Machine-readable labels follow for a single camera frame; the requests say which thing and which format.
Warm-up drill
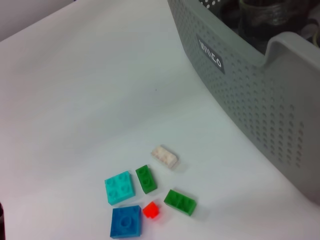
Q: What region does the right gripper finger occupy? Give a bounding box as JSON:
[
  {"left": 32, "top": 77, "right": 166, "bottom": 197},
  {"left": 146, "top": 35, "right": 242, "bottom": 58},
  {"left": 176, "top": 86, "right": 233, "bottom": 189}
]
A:
[{"left": 0, "top": 202, "right": 6, "bottom": 240}]

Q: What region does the glass teacup with black sleeve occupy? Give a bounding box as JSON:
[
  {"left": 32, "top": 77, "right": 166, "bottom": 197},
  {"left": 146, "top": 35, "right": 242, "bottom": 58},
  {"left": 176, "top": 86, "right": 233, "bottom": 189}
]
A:
[{"left": 237, "top": 0, "right": 311, "bottom": 52}]

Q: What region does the grey perforated storage bin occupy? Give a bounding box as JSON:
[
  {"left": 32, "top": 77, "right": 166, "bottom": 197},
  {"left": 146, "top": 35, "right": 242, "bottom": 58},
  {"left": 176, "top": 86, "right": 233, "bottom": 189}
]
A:
[{"left": 166, "top": 0, "right": 320, "bottom": 211}]

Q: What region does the cyan square toy brick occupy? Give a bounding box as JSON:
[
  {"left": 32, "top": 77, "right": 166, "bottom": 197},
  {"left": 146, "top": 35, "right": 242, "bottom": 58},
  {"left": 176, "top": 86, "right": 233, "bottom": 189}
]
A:
[{"left": 104, "top": 170, "right": 137, "bottom": 207}]

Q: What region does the blue square toy brick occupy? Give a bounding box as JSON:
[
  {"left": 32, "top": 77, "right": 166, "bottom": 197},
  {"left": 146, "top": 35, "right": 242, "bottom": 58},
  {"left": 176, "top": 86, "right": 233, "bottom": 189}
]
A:
[{"left": 109, "top": 204, "right": 143, "bottom": 238}]

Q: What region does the small red toy brick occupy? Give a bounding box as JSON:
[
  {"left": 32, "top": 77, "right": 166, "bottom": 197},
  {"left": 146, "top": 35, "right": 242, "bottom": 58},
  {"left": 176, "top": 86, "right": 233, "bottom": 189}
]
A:
[{"left": 142, "top": 201, "right": 161, "bottom": 220}]

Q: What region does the green toy brick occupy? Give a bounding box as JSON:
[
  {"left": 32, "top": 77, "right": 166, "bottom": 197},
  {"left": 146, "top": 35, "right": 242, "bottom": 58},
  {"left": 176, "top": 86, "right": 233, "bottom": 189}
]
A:
[
  {"left": 134, "top": 164, "right": 159, "bottom": 195},
  {"left": 163, "top": 189, "right": 198, "bottom": 217}
]

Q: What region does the white toy brick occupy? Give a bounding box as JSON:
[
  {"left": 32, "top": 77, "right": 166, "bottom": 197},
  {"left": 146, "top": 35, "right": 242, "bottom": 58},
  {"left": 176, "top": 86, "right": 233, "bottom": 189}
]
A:
[{"left": 150, "top": 144, "right": 180, "bottom": 171}]

